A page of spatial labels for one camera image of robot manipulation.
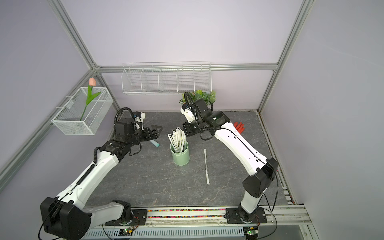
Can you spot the white wire wall shelf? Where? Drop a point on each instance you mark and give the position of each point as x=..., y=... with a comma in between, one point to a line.
x=166, y=77

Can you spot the green artificial plant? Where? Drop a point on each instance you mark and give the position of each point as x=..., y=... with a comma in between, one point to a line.
x=209, y=98

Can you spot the green cylindrical storage cup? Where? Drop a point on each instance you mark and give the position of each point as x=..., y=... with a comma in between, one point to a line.
x=183, y=158

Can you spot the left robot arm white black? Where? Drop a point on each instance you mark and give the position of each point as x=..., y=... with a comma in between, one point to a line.
x=65, y=216

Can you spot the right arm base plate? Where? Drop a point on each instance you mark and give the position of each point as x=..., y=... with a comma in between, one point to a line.
x=240, y=216

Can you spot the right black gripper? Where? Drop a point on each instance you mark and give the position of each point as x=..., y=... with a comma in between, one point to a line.
x=188, y=132

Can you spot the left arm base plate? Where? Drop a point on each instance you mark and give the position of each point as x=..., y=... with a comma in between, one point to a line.
x=138, y=218

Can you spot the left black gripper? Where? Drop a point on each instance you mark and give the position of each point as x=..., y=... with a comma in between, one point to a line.
x=149, y=136

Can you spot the white mesh wall basket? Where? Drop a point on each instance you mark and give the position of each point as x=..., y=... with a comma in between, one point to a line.
x=67, y=120

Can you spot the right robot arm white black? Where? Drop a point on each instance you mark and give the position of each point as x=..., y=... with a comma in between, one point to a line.
x=262, y=171

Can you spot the pink artificial tulip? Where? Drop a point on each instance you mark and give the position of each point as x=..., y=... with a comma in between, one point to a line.
x=90, y=96

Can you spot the bundle of wrapped white straws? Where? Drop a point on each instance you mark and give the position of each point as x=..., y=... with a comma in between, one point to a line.
x=178, y=140

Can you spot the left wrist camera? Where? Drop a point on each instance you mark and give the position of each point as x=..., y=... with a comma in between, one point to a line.
x=127, y=123

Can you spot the white slotted cable duct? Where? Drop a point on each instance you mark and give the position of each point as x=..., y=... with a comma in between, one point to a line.
x=163, y=233

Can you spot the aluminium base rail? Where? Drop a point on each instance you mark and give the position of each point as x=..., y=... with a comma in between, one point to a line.
x=218, y=216

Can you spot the teal garden trowel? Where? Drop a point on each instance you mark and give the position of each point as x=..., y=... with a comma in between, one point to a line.
x=155, y=143

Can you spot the red work glove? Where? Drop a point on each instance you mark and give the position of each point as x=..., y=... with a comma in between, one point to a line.
x=239, y=127

